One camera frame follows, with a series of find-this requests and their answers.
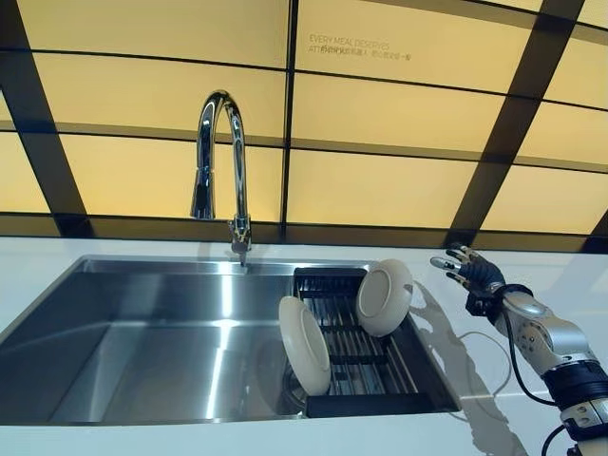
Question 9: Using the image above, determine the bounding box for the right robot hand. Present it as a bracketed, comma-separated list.
[429, 242, 506, 296]

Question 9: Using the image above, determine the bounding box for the cream round plate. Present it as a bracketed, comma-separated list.
[355, 257, 414, 339]
[277, 294, 333, 396]

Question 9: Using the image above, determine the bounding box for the black sink drain rack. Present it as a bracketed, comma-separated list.
[291, 265, 460, 420]

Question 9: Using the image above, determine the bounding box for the chrome gooseneck faucet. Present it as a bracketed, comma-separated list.
[189, 88, 254, 268]

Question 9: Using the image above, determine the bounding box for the stainless steel sink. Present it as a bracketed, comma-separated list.
[0, 254, 463, 427]

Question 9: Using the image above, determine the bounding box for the thin white cable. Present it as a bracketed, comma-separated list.
[411, 279, 515, 398]

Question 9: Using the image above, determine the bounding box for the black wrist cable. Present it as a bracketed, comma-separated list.
[501, 303, 574, 456]

